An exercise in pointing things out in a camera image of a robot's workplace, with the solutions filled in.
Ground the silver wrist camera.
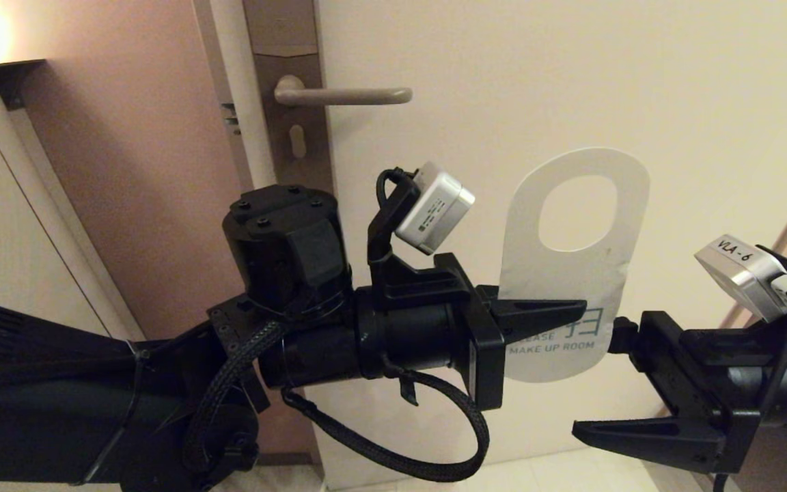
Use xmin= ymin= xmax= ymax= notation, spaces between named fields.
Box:
xmin=694 ymin=234 xmax=787 ymax=324
xmin=395 ymin=162 xmax=476 ymax=256

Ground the cream room door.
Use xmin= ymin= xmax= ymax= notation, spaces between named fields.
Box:
xmin=195 ymin=0 xmax=787 ymax=492

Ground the brown door lock plate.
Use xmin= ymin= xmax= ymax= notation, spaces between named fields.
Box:
xmin=243 ymin=0 xmax=335 ymax=195

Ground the braided left arm cable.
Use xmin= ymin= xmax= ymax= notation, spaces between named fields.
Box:
xmin=281 ymin=369 xmax=491 ymax=483

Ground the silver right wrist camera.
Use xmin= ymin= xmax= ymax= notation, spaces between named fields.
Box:
xmin=694 ymin=234 xmax=787 ymax=324

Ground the beige closet panel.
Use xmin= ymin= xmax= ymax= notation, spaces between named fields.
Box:
xmin=0 ymin=20 xmax=148 ymax=342

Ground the dark wall lamp bracket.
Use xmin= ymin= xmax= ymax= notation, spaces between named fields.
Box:
xmin=0 ymin=59 xmax=49 ymax=111

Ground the dark brown baseboard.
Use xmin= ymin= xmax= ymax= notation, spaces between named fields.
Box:
xmin=257 ymin=452 xmax=317 ymax=467

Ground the beige lever door handle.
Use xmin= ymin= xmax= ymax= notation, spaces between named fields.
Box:
xmin=274 ymin=74 xmax=414 ymax=107

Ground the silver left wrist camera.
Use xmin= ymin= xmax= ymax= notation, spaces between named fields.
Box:
xmin=395 ymin=162 xmax=476 ymax=256

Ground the blue and white door hanger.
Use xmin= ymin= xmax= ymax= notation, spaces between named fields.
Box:
xmin=499 ymin=147 xmax=651 ymax=383

